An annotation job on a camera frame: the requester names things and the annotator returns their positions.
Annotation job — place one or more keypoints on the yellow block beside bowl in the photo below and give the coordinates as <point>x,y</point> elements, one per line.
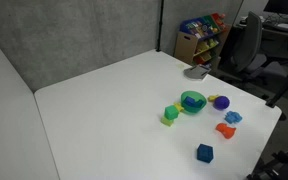
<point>178,107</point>

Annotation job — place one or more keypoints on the dark blue block in bowl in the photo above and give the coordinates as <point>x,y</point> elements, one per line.
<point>190,101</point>

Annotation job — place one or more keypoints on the green translucent bowl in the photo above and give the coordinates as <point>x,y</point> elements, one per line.
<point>198,97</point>

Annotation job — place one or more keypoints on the yellow toy figure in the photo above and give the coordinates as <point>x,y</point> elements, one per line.
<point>212,98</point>

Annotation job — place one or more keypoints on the colourful toy bin shelf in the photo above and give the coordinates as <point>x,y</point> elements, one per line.
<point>200,40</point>

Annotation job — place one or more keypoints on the orange toy figure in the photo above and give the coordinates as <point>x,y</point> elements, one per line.
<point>225,130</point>

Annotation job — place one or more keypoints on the green cube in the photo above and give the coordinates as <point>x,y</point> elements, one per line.
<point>171,112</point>

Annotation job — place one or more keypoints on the lime green small block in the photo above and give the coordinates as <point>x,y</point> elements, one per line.
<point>166,121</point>

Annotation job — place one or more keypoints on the black corner pole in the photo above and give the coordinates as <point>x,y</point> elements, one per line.
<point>160,24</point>

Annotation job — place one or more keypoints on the grey metal mounting plate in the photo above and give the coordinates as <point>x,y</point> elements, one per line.
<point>197,72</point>

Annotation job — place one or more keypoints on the purple spiky ball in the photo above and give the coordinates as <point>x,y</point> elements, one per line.
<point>221,103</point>

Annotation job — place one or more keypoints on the dark blue cube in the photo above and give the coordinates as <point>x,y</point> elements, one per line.
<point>205,153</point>

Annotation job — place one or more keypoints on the grey office chair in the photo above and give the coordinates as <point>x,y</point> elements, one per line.
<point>244,62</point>

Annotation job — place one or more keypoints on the black tripod pole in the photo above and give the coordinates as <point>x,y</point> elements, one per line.
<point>272,102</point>

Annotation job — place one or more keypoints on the desk with monitor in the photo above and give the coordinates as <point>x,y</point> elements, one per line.
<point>274,15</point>

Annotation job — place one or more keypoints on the black clamp base plate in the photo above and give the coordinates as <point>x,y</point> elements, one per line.
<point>276,169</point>

